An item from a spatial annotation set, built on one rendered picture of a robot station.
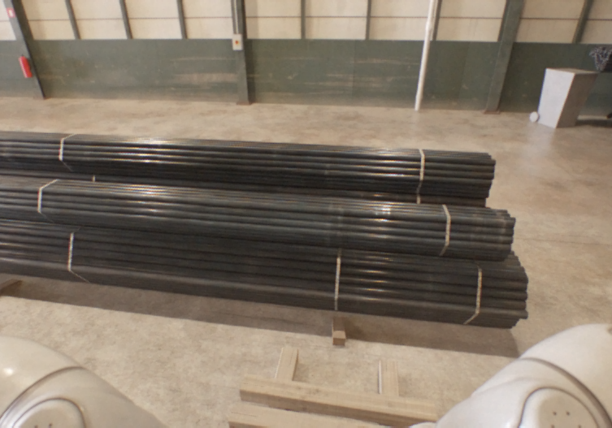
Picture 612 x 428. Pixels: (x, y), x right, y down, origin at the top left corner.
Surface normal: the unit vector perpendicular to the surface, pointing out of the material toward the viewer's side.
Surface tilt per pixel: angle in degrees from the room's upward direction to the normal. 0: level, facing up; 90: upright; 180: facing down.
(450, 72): 90
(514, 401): 50
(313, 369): 0
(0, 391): 14
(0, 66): 90
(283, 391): 0
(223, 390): 0
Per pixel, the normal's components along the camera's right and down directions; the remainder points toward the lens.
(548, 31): -0.15, 0.47
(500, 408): -0.80, -0.60
